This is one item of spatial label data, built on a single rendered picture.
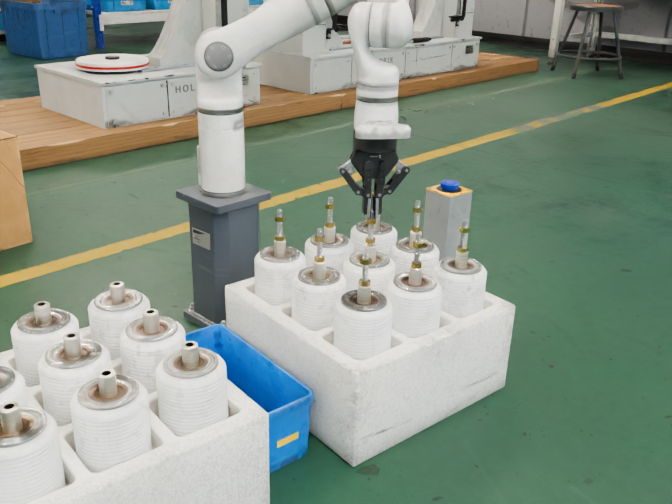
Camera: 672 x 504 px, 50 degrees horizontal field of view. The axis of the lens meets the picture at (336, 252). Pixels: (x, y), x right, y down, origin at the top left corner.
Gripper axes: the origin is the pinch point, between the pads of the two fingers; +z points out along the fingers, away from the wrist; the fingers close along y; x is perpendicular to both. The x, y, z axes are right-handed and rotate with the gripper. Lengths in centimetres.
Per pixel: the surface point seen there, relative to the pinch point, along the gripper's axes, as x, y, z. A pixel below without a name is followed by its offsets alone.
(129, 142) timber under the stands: -172, 66, 33
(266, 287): 0.2, 19.1, 15.2
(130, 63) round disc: -194, 65, 6
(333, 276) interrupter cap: 7.3, 7.7, 10.1
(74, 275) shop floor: -52, 65, 36
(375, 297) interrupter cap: 15.7, 1.9, 10.1
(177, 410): 37, 33, 15
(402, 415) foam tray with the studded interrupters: 21.6, -2.6, 29.7
